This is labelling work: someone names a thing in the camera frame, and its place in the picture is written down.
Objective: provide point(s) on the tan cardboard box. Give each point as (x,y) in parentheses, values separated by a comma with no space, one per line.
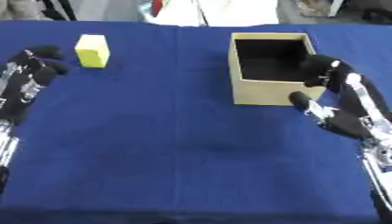
(268,70)

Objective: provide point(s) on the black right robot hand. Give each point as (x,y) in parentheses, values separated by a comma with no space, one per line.
(352,96)

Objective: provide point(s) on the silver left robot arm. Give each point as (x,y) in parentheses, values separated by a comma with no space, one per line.
(6,151)

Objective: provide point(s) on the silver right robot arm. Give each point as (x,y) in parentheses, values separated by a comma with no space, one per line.
(380,172)

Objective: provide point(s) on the yellow rectangular block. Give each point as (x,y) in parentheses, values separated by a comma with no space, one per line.
(92,51)

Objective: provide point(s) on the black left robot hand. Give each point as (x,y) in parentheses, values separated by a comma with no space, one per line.
(23,87)

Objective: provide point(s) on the person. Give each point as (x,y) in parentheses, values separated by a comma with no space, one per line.
(214,11)

